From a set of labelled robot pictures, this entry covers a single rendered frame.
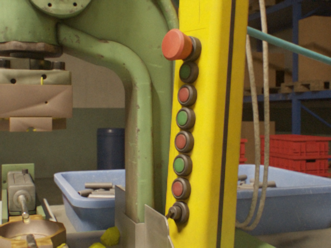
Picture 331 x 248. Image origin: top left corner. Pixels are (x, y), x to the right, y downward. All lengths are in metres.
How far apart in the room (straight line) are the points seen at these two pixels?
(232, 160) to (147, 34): 0.20
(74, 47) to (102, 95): 8.41
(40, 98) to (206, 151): 0.21
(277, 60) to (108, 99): 3.23
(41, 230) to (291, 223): 0.52
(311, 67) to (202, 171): 6.28
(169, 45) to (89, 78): 8.40
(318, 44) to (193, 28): 6.29
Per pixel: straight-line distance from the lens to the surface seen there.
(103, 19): 0.63
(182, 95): 0.60
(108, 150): 7.54
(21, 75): 0.57
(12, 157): 8.86
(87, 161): 8.99
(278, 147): 4.49
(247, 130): 8.39
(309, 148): 4.42
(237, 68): 0.62
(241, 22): 0.63
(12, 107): 0.54
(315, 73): 6.81
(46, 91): 0.54
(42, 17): 0.59
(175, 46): 0.58
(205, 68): 0.59
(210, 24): 0.60
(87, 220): 0.84
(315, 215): 1.02
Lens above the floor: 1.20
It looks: 1 degrees down
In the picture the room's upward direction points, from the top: straight up
